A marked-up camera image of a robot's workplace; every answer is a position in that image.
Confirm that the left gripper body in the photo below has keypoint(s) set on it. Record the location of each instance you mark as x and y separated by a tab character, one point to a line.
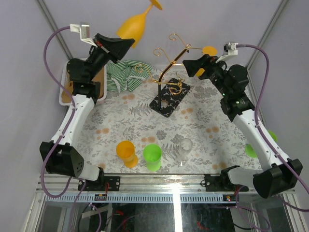
99	55

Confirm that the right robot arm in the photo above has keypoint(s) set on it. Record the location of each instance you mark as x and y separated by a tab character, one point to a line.
279	172

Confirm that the aluminium rail frame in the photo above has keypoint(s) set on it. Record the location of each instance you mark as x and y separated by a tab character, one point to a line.
139	183

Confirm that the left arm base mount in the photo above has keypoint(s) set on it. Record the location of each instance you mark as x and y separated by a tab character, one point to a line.
109	183

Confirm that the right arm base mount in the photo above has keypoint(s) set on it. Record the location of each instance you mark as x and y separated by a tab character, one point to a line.
219	183

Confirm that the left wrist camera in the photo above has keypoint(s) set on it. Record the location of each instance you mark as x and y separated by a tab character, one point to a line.
83	29

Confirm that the clear glass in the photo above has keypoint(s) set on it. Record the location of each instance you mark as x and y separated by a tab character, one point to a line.
184	150

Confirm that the white plastic basket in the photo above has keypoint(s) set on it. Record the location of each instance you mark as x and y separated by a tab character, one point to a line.
102	94

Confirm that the green striped cloth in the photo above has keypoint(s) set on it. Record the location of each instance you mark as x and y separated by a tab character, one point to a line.
126	75

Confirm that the green wine glass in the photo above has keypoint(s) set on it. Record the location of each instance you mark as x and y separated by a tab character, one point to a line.
250	151

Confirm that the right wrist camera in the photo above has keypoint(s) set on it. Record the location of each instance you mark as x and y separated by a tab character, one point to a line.
230	51

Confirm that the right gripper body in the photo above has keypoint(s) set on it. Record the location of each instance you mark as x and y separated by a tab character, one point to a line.
214	71

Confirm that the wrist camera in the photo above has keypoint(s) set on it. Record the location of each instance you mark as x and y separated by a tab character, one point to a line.
83	29
230	51

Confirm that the brown cloth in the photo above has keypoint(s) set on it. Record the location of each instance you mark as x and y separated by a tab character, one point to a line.
100	82

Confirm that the floral tablecloth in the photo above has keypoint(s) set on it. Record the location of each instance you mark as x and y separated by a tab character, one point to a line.
126	116

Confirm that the orange plastic cup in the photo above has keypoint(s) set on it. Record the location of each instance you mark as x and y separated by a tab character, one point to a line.
126	152

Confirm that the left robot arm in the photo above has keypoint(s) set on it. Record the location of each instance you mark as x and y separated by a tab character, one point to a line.
60	155

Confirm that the green plastic cup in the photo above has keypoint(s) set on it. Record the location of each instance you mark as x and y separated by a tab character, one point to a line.
152	154

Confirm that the gold wine glass rack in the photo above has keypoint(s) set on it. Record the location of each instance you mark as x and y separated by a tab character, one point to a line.
171	93

